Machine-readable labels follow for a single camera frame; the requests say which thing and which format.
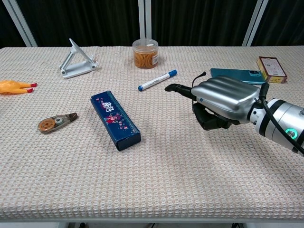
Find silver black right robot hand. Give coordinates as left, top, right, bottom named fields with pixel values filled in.
left=164, top=75, right=261, bottom=131

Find thin-framed eyeglasses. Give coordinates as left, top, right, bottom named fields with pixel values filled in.
left=191, top=71, right=207, bottom=114

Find teal smartphone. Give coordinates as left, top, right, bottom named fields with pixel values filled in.
left=210, top=68, right=268, bottom=86

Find small yellow red box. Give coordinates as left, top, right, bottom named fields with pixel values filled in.
left=256, top=56, right=288, bottom=84

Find blue white marker pen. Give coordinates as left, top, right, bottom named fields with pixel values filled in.
left=137, top=69, right=178, bottom=92

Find clear jar of rubber bands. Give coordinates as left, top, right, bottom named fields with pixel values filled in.
left=132, top=39, right=159, bottom=70

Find beige waffle tablecloth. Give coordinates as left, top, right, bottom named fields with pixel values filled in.
left=0, top=46, right=304, bottom=220

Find dark blue pencil box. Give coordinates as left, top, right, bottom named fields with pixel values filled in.
left=90, top=90, right=142, bottom=151

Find black curtain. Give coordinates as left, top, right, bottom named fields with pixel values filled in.
left=0, top=0, right=304, bottom=48

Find white folding phone stand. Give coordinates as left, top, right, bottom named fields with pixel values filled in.
left=59, top=38, right=98, bottom=79

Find brown correction tape dispenser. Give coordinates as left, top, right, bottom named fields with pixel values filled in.
left=36, top=112, right=78, bottom=135

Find yellow rubber chicken toy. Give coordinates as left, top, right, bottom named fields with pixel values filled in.
left=0, top=80, right=38, bottom=95

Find white frame post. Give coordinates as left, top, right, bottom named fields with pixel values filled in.
left=0, top=0, right=38, bottom=48
left=138, top=0, right=152, bottom=41
left=242, top=0, right=270, bottom=47

